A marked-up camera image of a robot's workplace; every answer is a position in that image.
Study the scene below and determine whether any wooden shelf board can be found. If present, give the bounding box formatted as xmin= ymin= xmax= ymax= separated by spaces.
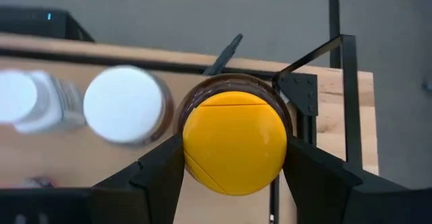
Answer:
xmin=0 ymin=61 xmax=298 ymax=224

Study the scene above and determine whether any green label bottle white cap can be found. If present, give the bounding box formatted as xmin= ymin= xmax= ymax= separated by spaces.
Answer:
xmin=82 ymin=64 xmax=176 ymax=147

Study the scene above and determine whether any black table frame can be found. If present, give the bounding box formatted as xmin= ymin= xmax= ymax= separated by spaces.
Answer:
xmin=0 ymin=47 xmax=281 ymax=80

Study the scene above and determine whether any amber bottle yellow cap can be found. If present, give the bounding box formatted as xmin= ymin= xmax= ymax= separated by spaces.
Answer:
xmin=173 ymin=72 xmax=294 ymax=197

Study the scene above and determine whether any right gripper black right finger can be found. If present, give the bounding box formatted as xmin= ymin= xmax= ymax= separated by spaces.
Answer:
xmin=283 ymin=138 xmax=408 ymax=224

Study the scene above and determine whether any short black diagonal brace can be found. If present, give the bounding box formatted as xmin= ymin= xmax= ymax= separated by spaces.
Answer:
xmin=202 ymin=33 xmax=244 ymax=76

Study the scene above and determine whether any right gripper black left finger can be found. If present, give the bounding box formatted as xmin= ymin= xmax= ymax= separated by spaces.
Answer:
xmin=88 ymin=134 xmax=186 ymax=224

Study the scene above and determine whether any small white medicine bottle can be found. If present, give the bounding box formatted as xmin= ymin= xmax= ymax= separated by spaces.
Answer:
xmin=0 ymin=69 xmax=87 ymax=136

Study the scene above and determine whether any black box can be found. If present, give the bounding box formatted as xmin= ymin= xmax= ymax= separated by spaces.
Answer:
xmin=0 ymin=5 xmax=95 ymax=43

